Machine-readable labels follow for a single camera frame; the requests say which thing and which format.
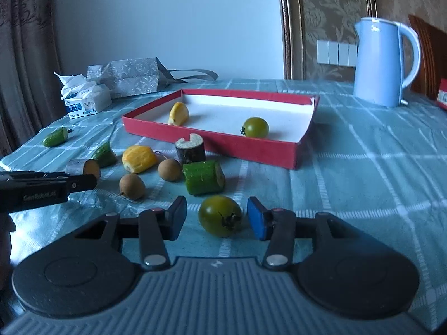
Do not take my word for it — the white wall switch panel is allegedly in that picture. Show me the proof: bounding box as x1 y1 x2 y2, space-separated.
317 39 358 67

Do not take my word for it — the green checked tablecloth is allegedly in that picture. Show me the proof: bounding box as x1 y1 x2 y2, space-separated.
0 78 447 322

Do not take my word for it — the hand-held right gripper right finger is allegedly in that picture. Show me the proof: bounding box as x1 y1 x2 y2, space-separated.
247 196 364 270

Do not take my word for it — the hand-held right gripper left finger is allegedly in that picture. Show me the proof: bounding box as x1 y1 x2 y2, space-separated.
75 195 188 270

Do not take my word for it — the green tomato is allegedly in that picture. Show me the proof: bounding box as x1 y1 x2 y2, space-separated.
240 117 270 139
198 195 242 238

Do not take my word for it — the short thick cucumber piece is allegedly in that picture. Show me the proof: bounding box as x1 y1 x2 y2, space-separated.
182 160 226 196

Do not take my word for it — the brown wooden chair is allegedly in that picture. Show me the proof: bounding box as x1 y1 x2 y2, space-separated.
408 14 447 102

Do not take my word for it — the small red box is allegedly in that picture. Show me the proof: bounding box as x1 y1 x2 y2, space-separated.
437 78 447 110

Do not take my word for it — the brown longan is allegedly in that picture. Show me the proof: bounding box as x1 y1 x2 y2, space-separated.
157 158 183 182
119 173 146 200

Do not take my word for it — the tapered cucumber piece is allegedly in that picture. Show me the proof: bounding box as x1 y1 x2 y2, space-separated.
42 126 69 148
91 142 118 168

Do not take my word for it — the person's left hand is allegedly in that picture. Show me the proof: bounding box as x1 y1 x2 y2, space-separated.
0 213 17 292

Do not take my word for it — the light blue electric kettle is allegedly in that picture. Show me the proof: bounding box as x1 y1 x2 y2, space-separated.
353 17 422 108

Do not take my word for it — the yellow corn cob piece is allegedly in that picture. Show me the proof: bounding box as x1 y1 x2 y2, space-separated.
122 145 158 174
168 102 190 126

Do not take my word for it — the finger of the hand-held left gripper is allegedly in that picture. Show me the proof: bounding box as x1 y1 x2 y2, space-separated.
0 170 98 194

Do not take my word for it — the grey patterned gift bag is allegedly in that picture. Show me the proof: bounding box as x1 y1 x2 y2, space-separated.
87 57 219 99

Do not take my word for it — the brown patterned curtain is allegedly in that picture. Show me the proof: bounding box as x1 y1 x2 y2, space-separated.
0 0 63 157

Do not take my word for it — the brown wooden wall moulding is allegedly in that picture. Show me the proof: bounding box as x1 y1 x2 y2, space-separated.
276 0 379 80

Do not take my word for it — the notched dark sugarcane piece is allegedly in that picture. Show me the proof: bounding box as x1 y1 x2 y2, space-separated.
175 133 206 164

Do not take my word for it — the white tissue pack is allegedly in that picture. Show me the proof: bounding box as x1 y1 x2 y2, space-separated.
53 71 112 120

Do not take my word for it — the red shallow cardboard box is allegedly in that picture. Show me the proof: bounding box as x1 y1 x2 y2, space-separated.
122 89 321 170

